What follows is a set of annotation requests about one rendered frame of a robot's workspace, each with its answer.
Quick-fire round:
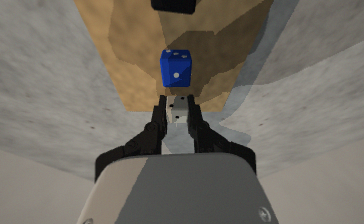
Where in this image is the white die with black pips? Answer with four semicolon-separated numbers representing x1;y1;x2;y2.
166;96;189;123

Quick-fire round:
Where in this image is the blue die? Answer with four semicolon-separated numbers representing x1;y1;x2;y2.
160;50;192;87

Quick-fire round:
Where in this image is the tan mat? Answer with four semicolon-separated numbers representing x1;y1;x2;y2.
73;0;274;112

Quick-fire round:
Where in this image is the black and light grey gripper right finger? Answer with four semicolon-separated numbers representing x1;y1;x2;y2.
187;95;257;176

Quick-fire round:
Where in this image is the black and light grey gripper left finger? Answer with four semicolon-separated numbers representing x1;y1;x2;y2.
95;95;168;182

